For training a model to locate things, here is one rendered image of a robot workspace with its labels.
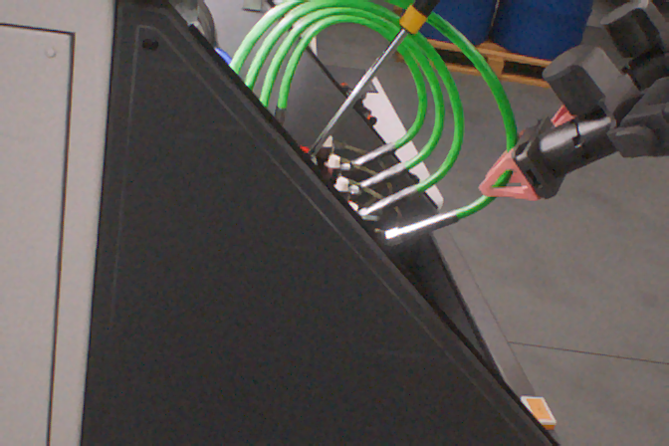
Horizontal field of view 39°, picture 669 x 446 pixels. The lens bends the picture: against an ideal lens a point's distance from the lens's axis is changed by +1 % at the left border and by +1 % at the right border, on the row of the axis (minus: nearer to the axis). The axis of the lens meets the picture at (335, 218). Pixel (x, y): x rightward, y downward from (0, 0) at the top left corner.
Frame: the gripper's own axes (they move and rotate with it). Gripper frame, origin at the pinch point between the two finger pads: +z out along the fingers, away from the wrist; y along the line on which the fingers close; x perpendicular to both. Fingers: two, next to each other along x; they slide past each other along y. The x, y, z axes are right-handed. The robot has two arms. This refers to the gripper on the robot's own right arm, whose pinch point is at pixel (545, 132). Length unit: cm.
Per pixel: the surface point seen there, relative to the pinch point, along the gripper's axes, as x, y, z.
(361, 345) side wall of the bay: 53, 10, 21
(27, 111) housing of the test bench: 62, 48, 29
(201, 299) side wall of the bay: 58, 24, 30
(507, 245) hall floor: -215, -112, 59
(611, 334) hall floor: -160, -136, 36
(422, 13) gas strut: 52, 34, -2
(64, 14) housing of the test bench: 61, 52, 21
